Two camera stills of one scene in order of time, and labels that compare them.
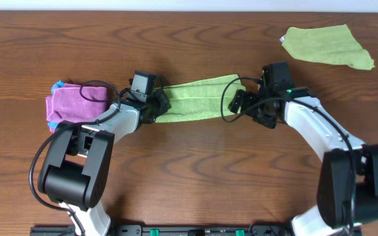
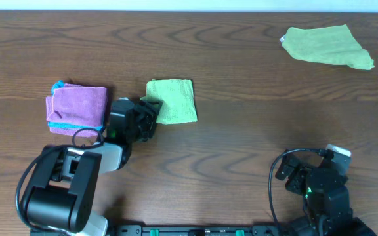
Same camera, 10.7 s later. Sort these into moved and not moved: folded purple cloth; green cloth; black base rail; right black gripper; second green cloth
Moved: right black gripper; green cloth
Not moved: folded purple cloth; second green cloth; black base rail
